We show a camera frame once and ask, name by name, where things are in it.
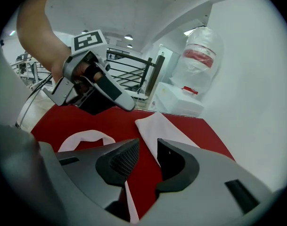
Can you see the ceiling lamp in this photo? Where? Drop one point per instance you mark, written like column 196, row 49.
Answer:
column 129, row 46
column 128, row 37
column 84, row 31

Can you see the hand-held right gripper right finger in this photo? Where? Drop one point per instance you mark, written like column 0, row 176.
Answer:
column 204, row 185

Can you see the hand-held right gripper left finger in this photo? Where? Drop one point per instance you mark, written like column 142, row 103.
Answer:
column 86, row 168

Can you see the person's left hand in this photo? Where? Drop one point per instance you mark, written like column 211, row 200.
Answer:
column 86, row 70

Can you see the black and white stair railing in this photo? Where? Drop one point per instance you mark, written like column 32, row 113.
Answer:
column 158, row 67

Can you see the pink robe garment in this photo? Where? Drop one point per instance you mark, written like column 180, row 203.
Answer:
column 157, row 131

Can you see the person's left forearm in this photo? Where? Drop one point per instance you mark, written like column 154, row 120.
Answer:
column 39, row 39

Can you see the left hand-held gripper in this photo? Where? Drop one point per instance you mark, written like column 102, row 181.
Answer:
column 86, row 41

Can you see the person's white shirt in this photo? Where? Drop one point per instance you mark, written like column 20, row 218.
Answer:
column 6, row 91

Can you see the white cabinet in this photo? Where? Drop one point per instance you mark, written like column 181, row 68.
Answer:
column 176, row 102

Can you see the red covered table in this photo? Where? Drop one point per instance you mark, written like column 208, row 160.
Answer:
column 98, row 121

